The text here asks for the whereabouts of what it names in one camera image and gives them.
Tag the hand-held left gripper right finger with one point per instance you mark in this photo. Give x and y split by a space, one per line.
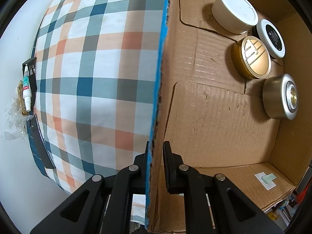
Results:
167 168

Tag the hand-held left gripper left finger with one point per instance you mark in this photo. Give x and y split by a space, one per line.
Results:
139 162

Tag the cardboard box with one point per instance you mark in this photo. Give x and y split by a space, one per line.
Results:
219 126

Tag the silver round tin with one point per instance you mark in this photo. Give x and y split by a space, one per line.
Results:
277 97

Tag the gold round compact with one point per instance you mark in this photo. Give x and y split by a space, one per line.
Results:
253 56

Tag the black and white round tin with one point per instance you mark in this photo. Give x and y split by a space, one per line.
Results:
273 37

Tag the white round jar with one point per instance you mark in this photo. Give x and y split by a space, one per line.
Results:
234 12

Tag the plaid blanket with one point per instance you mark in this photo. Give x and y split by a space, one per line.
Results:
97 78

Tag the clear plastic wrap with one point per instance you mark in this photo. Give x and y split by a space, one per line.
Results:
14 124

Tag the amber bottle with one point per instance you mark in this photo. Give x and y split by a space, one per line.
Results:
21 100

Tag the small white glue tube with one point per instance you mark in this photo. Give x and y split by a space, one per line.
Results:
26 87

